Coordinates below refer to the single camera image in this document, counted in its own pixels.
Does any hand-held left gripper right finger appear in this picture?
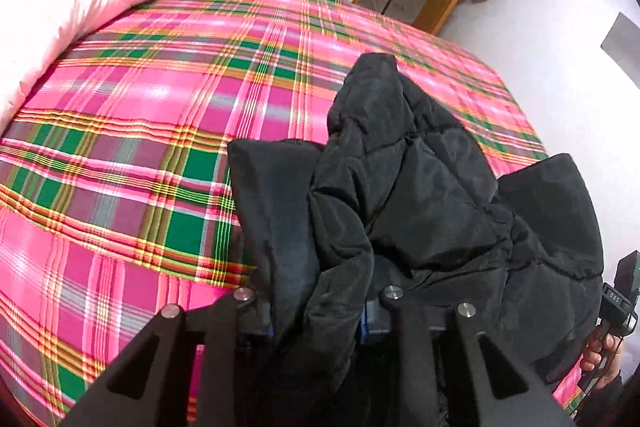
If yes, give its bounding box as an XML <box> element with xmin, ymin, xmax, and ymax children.
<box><xmin>357</xmin><ymin>285</ymin><xmax>576</xmax><ymax>427</ymax></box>

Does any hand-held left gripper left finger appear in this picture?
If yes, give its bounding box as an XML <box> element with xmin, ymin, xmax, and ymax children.
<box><xmin>60</xmin><ymin>287</ymin><xmax>276</xmax><ymax>427</ymax></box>

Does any black padded jacket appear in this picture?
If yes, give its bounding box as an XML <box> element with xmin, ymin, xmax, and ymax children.
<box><xmin>227</xmin><ymin>53</ymin><xmax>605</xmax><ymax>427</ymax></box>

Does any person's right hand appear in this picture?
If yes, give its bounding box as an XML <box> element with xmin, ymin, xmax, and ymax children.
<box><xmin>579</xmin><ymin>326</ymin><xmax>624</xmax><ymax>389</ymax></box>

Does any pink plaid bed sheet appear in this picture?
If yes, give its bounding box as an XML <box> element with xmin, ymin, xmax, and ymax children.
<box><xmin>0</xmin><ymin>0</ymin><xmax>584</xmax><ymax>427</ymax></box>

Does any pale pink duvet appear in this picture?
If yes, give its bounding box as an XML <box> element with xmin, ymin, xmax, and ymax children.
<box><xmin>0</xmin><ymin>0</ymin><xmax>202</xmax><ymax>134</ymax></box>

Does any grey wall panel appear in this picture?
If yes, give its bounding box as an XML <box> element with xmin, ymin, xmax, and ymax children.
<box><xmin>600</xmin><ymin>12</ymin><xmax>640</xmax><ymax>76</ymax></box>

